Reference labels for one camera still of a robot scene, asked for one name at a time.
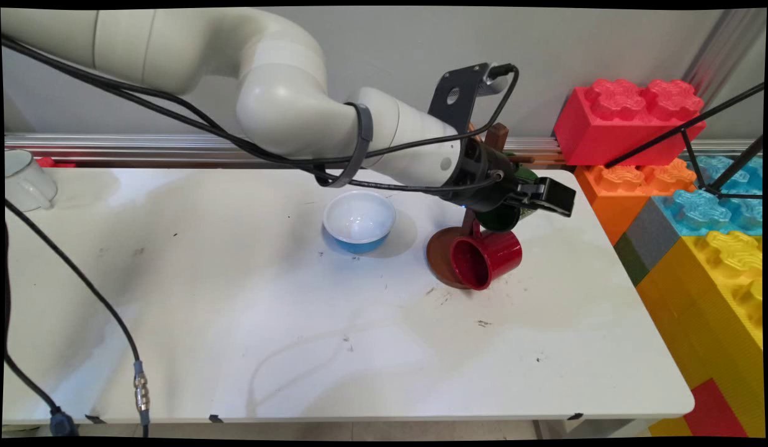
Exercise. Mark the big red toy brick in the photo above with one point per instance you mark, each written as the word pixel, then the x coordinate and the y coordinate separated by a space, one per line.
pixel 607 130

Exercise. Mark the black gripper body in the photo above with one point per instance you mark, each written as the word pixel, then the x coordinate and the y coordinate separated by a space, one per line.
pixel 483 180

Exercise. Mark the blue and white bowl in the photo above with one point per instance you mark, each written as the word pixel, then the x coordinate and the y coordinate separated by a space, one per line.
pixel 359 217

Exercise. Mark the red enamel mug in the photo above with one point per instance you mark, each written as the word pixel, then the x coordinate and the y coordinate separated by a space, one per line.
pixel 495 254

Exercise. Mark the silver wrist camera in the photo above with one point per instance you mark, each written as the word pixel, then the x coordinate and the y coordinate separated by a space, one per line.
pixel 492 84

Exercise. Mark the big yellow toy brick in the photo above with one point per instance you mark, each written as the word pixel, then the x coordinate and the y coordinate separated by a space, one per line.
pixel 706 310

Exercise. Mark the big orange toy brick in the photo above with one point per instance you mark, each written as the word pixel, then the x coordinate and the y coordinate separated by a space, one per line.
pixel 613 198

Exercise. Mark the small red object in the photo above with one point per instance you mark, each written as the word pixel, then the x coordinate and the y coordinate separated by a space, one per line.
pixel 54 162

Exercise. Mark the big cyan toy brick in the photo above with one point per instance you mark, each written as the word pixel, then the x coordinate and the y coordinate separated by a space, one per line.
pixel 700 211

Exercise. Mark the big dark green toy brick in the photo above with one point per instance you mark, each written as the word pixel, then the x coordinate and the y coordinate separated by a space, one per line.
pixel 631 261

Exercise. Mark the white mug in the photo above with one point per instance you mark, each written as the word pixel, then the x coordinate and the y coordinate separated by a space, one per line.
pixel 23 183

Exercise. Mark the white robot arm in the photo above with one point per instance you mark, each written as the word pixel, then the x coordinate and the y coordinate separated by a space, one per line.
pixel 284 105

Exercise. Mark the black tripod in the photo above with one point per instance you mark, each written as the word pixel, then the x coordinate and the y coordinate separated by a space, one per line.
pixel 688 126

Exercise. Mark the flat red toy brick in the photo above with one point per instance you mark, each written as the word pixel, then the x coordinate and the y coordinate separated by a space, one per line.
pixel 713 410

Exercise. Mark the brown wooden mug tree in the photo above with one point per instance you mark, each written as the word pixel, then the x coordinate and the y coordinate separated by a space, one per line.
pixel 439 254

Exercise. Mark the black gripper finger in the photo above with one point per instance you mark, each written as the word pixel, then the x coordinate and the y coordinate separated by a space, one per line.
pixel 554 195

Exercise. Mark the big grey toy brick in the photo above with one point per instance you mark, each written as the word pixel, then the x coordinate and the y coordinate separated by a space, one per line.
pixel 650 236

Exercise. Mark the green enamel mug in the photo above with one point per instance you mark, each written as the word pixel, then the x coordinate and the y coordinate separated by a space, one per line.
pixel 498 220

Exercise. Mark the slanted aluminium post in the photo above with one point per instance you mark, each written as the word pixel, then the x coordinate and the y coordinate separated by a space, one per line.
pixel 725 49

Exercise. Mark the horizontal aluminium rail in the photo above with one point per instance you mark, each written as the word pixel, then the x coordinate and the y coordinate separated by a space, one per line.
pixel 110 149

